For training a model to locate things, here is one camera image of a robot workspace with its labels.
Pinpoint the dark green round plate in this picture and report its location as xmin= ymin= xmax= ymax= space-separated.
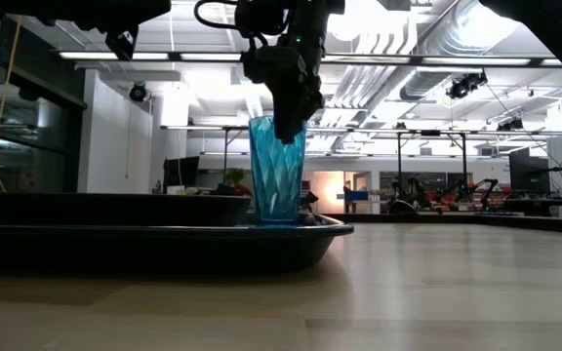
xmin=0 ymin=191 xmax=254 ymax=228

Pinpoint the black background monitor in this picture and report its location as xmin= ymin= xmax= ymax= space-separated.
xmin=163 ymin=155 xmax=201 ymax=189

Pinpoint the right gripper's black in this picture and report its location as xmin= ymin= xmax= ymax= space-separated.
xmin=241 ymin=46 xmax=326 ymax=145

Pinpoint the dark green plastic tray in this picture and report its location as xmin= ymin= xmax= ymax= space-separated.
xmin=0 ymin=214 xmax=355 ymax=275

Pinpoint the green potted plant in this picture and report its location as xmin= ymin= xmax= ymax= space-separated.
xmin=224 ymin=168 xmax=253 ymax=196

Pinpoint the silver ventilation duct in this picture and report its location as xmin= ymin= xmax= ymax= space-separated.
xmin=400 ymin=0 xmax=521 ymax=101

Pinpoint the long ceiling light strip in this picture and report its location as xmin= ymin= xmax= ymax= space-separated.
xmin=421 ymin=57 xmax=531 ymax=67
xmin=59 ymin=51 xmax=243 ymax=62

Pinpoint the blue faceted plastic cup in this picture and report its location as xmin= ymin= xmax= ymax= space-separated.
xmin=248 ymin=115 xmax=307 ymax=225

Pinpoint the background robot station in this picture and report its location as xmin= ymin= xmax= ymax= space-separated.
xmin=504 ymin=163 xmax=562 ymax=214

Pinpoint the black ceiling-mounted camera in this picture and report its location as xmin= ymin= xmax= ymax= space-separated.
xmin=446 ymin=72 xmax=489 ymax=100
xmin=129 ymin=82 xmax=148 ymax=103

